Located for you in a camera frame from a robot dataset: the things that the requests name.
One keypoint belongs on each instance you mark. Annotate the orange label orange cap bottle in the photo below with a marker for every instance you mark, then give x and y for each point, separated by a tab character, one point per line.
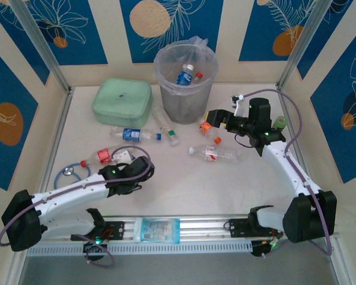
206	128

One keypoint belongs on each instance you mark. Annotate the grey mesh waste bin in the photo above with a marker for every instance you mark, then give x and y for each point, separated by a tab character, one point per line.
185	107

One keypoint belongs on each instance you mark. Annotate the red label white cap bottle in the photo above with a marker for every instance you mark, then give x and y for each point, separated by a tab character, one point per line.
216	153

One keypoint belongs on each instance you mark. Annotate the slim clear green label bottle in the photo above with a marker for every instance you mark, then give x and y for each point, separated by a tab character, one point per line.
164	126

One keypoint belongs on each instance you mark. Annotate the blue label white cap bottle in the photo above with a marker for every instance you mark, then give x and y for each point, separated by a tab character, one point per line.
184	77

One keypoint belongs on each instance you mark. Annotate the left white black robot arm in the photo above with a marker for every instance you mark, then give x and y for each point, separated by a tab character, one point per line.
71	196

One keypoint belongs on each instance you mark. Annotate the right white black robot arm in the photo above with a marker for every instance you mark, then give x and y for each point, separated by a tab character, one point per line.
282	166

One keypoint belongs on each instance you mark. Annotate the clear plastic bin liner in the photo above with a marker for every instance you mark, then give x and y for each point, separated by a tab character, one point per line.
166	63

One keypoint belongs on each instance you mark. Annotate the small green container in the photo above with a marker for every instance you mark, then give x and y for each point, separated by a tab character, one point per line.
279	122

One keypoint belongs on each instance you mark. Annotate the red cap clear bottle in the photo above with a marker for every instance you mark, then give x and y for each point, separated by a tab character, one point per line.
198	75

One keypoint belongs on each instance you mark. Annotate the blue clear plastic packet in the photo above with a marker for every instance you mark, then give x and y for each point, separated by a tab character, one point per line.
158	231

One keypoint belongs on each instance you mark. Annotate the blue stethoscope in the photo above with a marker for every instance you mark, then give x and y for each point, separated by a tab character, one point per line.
60	172

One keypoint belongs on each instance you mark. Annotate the mint green zip pouch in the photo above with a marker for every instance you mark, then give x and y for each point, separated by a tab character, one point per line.
121	101

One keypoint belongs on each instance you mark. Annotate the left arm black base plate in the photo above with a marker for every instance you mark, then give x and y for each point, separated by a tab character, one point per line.
115	230

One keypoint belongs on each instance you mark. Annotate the aluminium mounting rail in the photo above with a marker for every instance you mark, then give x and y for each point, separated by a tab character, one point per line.
201	225

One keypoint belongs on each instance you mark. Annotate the aluminium frame post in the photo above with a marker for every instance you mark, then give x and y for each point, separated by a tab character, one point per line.
305	41
38	41

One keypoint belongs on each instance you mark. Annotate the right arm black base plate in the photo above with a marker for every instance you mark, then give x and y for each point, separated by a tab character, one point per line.
240	228

